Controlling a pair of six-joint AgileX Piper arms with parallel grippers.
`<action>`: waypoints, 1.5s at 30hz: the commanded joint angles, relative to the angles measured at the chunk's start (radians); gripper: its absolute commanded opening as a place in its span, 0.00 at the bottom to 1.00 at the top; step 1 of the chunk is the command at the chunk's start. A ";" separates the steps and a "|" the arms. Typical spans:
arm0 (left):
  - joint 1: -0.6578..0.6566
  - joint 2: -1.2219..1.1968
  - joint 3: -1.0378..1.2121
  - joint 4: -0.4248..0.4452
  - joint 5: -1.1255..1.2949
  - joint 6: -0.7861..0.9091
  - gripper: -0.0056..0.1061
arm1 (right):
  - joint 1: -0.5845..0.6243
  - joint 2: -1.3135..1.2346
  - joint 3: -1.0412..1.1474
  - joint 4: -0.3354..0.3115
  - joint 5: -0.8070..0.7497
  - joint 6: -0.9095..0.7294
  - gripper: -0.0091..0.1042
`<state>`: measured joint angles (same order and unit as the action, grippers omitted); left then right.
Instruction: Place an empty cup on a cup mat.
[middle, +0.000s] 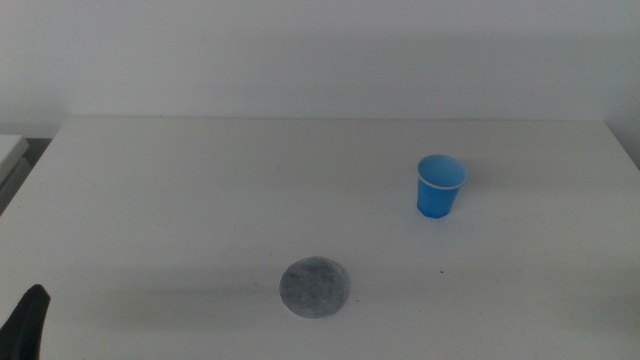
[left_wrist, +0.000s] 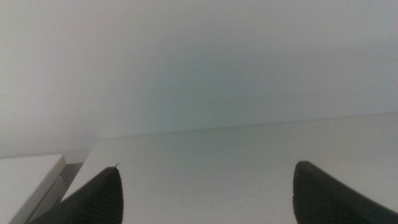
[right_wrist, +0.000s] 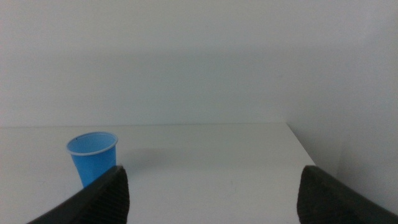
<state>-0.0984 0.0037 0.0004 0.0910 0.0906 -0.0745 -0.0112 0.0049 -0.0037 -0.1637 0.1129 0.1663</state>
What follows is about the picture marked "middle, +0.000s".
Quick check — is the blue plastic cup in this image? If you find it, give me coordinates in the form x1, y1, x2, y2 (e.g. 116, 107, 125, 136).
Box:
416, 153, 470, 220

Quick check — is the round grey cup mat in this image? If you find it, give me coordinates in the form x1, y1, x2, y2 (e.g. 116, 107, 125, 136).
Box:
278, 255, 351, 320

